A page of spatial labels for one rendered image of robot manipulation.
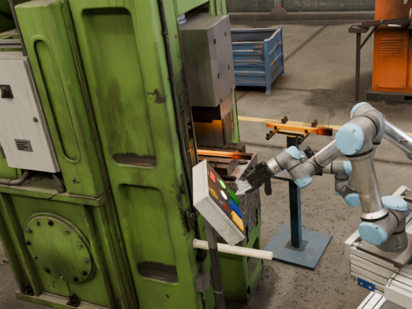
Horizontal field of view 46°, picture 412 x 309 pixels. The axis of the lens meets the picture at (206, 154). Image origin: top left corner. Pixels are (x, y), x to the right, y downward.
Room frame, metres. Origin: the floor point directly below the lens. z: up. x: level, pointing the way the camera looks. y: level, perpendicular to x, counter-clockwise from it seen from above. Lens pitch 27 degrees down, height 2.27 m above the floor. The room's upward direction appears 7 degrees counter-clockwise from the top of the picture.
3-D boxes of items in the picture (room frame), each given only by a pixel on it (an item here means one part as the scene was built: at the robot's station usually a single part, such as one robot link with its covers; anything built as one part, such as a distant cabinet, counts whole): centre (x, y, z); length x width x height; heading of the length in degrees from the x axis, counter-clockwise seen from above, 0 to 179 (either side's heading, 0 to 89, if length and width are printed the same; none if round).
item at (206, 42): (2.58, 0.02, 1.56); 0.42 x 0.39 x 0.40; 64
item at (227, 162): (2.55, 0.04, 0.96); 0.42 x 0.20 x 0.09; 64
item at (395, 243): (1.76, -0.79, 0.87); 0.15 x 0.15 x 0.10
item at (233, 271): (2.60, 0.02, 0.23); 0.55 x 0.37 x 0.47; 64
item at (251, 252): (2.10, -0.08, 0.62); 0.44 x 0.05 x 0.05; 64
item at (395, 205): (1.75, -0.78, 0.98); 0.13 x 0.12 x 0.14; 132
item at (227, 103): (2.55, 0.04, 1.32); 0.42 x 0.20 x 0.10; 64
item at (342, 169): (2.21, -0.70, 0.98); 0.11 x 0.08 x 0.09; 64
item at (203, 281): (2.18, 0.12, 0.36); 0.09 x 0.07 x 0.12; 154
